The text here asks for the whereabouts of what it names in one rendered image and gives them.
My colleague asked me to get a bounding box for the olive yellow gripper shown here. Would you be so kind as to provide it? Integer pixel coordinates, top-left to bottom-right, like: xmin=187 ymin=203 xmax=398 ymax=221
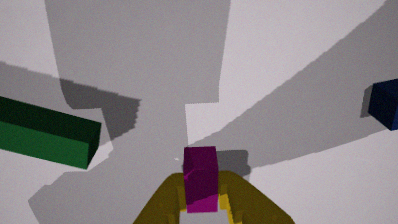
xmin=133 ymin=170 xmax=295 ymax=224

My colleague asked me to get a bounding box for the magenta rectangular block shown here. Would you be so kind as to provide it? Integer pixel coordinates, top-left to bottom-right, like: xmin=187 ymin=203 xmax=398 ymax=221
xmin=183 ymin=146 xmax=218 ymax=213

